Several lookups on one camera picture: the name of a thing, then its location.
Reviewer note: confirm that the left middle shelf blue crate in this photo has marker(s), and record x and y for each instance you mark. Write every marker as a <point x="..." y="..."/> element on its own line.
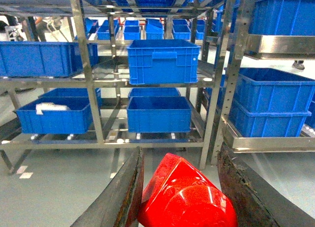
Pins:
<point x="38" y="59"/>

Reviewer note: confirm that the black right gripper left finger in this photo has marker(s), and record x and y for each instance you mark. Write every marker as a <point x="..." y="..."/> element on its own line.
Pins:
<point x="118" y="204"/>

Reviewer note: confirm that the lower centre blue crate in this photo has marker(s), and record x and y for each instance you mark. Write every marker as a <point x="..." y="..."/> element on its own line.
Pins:
<point x="157" y="110"/>

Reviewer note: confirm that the blue target crate on shelf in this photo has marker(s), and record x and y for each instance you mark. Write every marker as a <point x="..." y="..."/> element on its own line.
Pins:
<point x="162" y="61"/>

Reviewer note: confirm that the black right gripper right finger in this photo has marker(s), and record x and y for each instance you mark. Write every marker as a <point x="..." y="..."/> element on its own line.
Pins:
<point x="256" y="202"/>

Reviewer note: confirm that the right rack stacked blue crates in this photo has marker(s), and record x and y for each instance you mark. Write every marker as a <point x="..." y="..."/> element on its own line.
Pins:
<point x="270" y="103"/>

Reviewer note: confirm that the lower left blue crate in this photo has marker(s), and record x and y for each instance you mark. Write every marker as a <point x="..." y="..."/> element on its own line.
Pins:
<point x="59" y="111"/>

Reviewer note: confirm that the steel storage rack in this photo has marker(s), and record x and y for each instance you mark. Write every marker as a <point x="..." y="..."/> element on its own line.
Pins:
<point x="104" y="29"/>

